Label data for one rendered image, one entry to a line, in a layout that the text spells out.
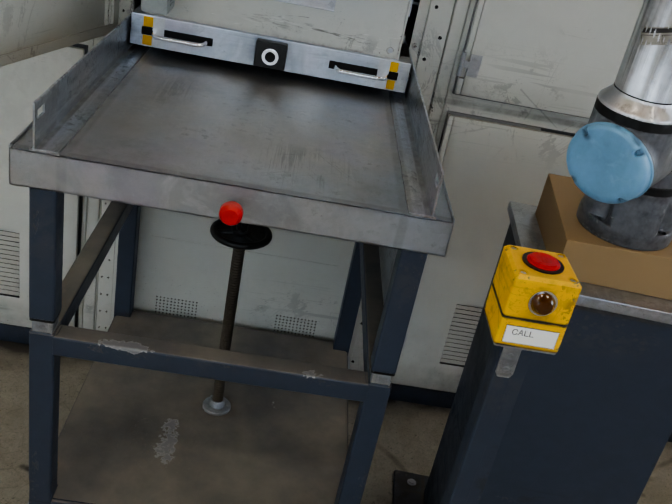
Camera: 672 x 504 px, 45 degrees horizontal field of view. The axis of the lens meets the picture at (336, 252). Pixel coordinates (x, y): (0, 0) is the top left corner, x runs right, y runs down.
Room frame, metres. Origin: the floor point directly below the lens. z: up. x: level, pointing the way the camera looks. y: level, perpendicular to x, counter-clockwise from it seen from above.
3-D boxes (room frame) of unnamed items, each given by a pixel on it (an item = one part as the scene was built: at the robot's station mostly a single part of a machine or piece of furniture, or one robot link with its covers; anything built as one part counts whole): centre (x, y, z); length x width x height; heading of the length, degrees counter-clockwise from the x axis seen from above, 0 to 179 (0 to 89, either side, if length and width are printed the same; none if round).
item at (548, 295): (0.81, -0.25, 0.87); 0.03 x 0.01 x 0.03; 95
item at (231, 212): (0.99, 0.15, 0.82); 0.04 x 0.03 x 0.03; 5
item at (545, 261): (0.86, -0.24, 0.90); 0.04 x 0.04 x 0.02
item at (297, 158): (1.35, 0.18, 0.82); 0.68 x 0.62 x 0.06; 5
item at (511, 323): (0.86, -0.24, 0.85); 0.08 x 0.08 x 0.10; 5
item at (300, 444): (1.35, 0.18, 0.46); 0.64 x 0.58 x 0.66; 5
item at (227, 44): (1.56, 0.20, 0.90); 0.54 x 0.05 x 0.06; 95
